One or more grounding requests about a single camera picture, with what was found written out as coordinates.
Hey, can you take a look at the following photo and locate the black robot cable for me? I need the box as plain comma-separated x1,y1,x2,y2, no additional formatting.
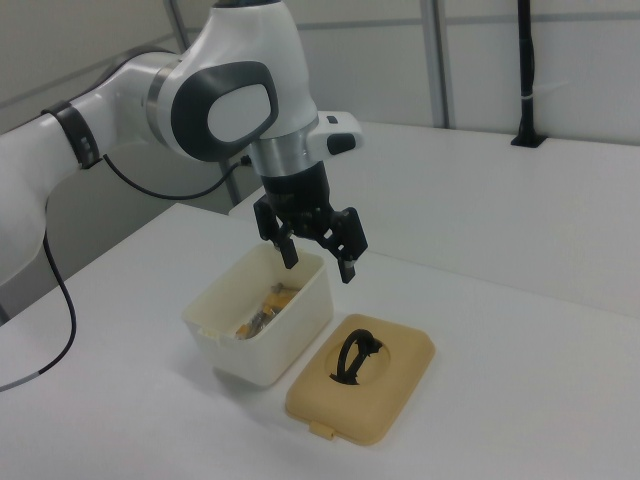
0,152,252,393

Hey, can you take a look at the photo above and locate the tan lid with black handle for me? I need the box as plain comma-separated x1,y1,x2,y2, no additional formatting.
284,313,438,447

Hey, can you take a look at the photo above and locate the white plastic tool case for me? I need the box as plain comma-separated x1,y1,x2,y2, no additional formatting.
180,243,335,389

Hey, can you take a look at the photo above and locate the black pole with base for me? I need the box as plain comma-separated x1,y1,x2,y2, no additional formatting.
509,0,549,149

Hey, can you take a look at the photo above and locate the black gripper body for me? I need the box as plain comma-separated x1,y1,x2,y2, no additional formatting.
258,162,346,239

